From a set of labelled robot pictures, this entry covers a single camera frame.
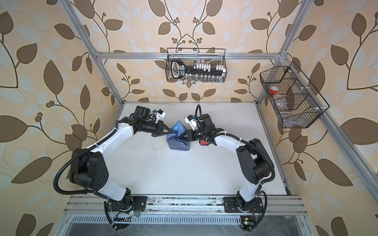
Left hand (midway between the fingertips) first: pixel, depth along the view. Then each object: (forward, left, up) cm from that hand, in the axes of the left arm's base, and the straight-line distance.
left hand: (169, 130), depth 80 cm
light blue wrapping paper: (-6, -3, -3) cm, 7 cm away
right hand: (0, -6, -7) cm, 10 cm away
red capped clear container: (+18, -58, +14) cm, 62 cm away
